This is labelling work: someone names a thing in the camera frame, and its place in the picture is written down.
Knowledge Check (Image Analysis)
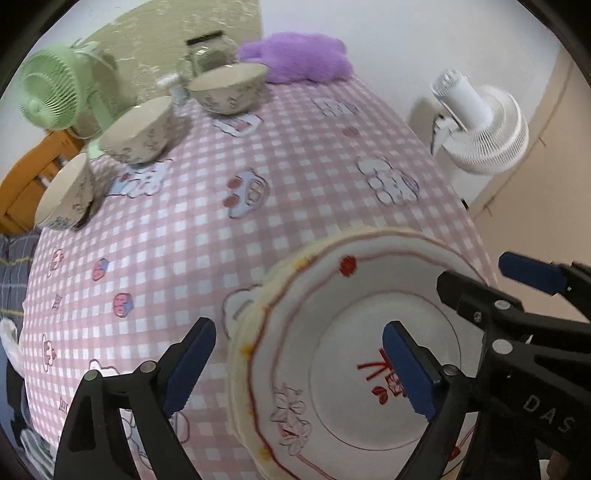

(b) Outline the olive printed board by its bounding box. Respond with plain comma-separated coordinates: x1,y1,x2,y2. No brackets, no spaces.
76,0,264,93

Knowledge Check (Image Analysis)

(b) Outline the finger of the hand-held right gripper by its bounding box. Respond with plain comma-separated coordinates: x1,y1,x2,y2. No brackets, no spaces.
499,251,591,321
436,270,532,333

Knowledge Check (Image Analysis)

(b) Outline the beige door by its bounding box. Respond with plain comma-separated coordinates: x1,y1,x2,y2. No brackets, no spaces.
462,46,591,268

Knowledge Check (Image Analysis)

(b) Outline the white plastic bag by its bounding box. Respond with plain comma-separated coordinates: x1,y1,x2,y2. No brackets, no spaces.
0,318,24,372

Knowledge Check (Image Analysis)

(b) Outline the large blue-patterned ceramic bowl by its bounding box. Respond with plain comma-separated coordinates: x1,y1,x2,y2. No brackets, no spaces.
34,152,95,230

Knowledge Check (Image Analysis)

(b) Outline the wooden bed headboard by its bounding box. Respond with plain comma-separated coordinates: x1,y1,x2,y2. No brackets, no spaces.
0,129,86,236

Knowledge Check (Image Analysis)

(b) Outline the purple plush toy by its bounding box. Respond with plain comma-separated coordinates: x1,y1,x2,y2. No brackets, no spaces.
238,31,354,84

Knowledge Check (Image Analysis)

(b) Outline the green desk fan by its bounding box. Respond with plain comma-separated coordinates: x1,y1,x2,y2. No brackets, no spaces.
18,41,116,160

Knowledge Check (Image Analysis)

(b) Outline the small white red-patterned dish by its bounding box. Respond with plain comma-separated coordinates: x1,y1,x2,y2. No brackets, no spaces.
245,228,497,480

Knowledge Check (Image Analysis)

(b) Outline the cotton swab container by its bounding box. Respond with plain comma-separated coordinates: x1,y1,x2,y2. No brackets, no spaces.
157,75,188,104

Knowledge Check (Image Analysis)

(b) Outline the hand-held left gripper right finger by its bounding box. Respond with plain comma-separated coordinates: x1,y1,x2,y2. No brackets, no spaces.
382,320,485,480

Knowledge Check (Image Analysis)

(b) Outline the white fan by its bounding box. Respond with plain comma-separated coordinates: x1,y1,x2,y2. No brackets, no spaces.
429,69,529,174

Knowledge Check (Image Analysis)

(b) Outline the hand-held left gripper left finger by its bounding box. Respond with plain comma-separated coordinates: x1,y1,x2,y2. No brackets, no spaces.
54,318,217,480

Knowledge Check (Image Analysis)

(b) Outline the grey plaid pillow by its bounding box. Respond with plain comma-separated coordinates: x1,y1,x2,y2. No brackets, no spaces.
0,233,42,319

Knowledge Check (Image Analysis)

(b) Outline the glass jar with dark lid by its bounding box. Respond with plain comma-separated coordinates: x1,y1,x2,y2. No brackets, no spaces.
185,31,238,77

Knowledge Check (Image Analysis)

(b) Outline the pink checked tablecloth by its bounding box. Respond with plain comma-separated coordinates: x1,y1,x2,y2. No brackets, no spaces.
21,76,497,480

